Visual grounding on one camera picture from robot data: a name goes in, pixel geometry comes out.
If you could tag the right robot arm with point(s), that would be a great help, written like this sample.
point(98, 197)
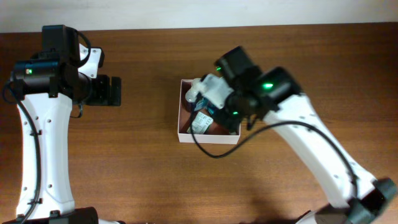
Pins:
point(354, 195)

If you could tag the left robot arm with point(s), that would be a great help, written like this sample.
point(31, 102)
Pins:
point(45, 89)

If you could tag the clear pump soap bottle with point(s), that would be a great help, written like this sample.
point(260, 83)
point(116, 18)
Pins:
point(194, 93)

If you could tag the green white soap box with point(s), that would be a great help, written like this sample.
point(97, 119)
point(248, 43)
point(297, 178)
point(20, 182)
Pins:
point(200, 124)

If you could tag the teal mouthwash bottle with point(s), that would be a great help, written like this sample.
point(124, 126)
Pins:
point(205, 104)

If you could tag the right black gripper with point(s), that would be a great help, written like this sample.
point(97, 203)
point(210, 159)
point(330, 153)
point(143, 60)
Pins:
point(228, 119)

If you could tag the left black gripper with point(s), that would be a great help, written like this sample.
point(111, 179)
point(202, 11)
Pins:
point(115, 91)

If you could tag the white cardboard box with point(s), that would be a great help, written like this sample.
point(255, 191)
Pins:
point(215, 134)

